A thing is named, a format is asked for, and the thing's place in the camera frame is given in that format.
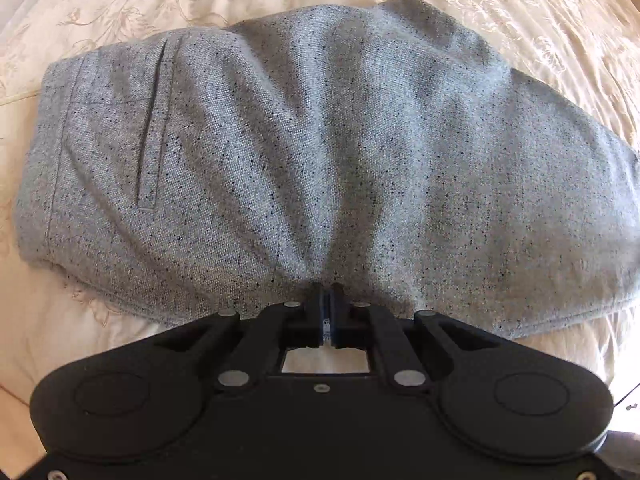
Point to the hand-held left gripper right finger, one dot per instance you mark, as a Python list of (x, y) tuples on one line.
[(336, 320)]

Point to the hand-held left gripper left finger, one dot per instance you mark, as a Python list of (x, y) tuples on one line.
[(320, 320)]

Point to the grey speckled pants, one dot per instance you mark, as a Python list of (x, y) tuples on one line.
[(320, 160)]

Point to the cream embroidered bedspread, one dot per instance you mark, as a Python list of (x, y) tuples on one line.
[(125, 0)]

